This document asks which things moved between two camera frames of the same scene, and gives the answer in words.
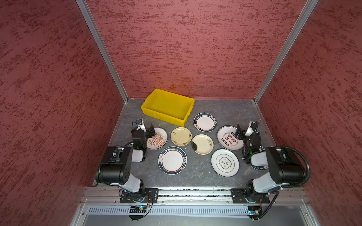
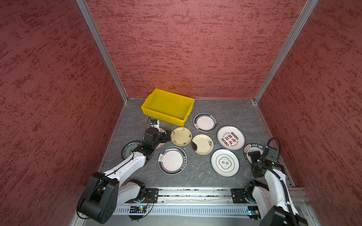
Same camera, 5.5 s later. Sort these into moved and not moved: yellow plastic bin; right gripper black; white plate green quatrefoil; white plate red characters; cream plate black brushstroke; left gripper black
Moved: left gripper black; right gripper black
Not moved: white plate red characters; white plate green quatrefoil; yellow plastic bin; cream plate black brushstroke
